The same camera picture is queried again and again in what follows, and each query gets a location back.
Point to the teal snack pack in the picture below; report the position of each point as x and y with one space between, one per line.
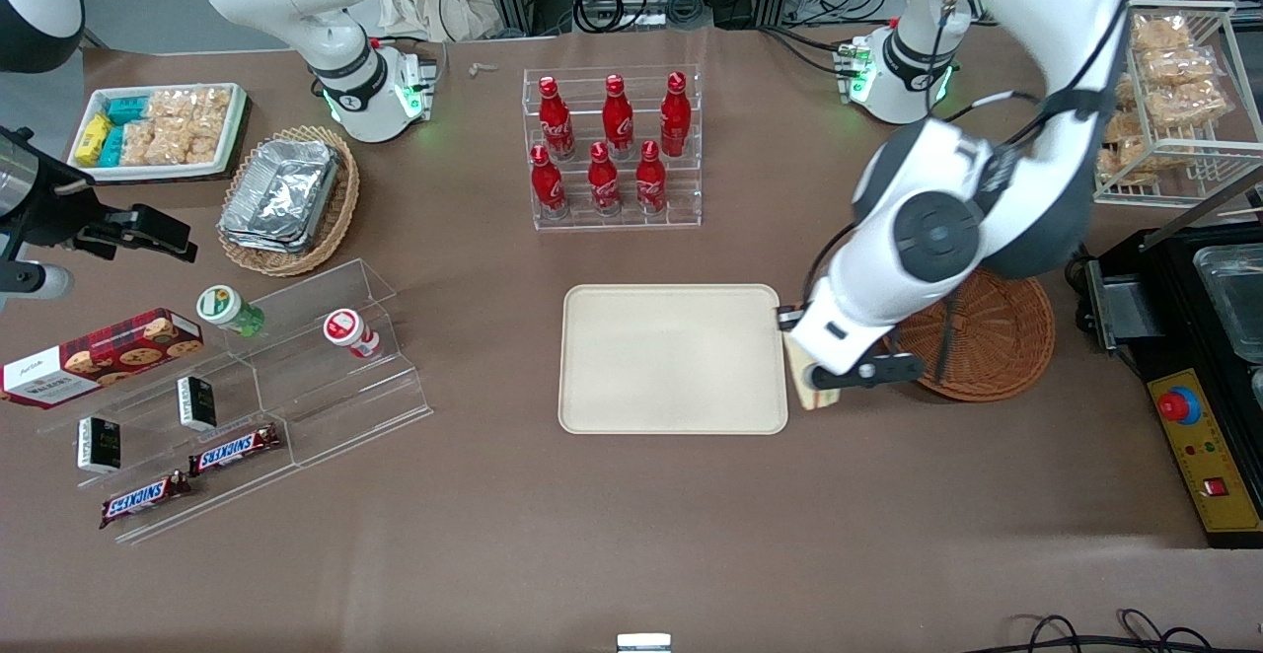
111 146
126 108

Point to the white snack tray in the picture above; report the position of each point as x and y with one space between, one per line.
158 172

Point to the red cola bottle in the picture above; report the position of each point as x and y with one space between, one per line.
618 118
603 182
547 184
556 120
675 115
650 180

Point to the red tartan cookie box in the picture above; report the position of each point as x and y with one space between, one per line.
99 357

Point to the green cap drink bottle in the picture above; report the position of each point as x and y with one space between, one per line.
227 310

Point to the triangular sandwich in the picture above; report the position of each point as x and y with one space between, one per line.
800 379

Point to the clear acrylic tiered shelf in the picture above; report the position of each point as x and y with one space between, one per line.
326 397

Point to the brown wicker basket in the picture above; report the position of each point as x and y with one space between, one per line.
997 337

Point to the yellow snack pack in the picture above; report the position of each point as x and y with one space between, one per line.
92 138

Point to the beige plastic tray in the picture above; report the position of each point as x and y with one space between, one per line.
673 359

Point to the red cap drink bottle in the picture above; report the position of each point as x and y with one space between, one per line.
347 331

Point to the small black white box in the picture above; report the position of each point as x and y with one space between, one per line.
99 445
197 403

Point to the light wicker basket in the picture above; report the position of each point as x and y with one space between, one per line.
340 209

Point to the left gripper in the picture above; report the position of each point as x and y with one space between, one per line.
785 311

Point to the small clear plastic hook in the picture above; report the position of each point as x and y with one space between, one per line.
482 68

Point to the clear acrylic bottle rack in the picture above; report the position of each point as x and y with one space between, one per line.
612 221

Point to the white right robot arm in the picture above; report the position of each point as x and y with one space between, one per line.
335 51

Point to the Snickers chocolate bar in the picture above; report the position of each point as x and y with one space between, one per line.
235 450
143 500

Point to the black yellow control machine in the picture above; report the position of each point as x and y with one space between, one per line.
1174 337

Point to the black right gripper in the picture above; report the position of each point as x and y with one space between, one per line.
61 213

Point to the aluminium foil tray stack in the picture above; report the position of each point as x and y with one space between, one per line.
281 194

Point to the red emergency stop button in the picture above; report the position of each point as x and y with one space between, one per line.
1179 404

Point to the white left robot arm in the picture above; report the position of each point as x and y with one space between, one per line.
928 229

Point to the red rocker switch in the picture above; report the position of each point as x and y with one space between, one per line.
1215 486

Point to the clear glass dish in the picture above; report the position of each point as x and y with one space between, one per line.
1233 298

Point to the clear rice cracker bag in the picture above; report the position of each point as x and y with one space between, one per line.
1159 32
202 143
148 143
170 104
213 101
1189 106
1182 68
1123 126
1125 91
1130 160

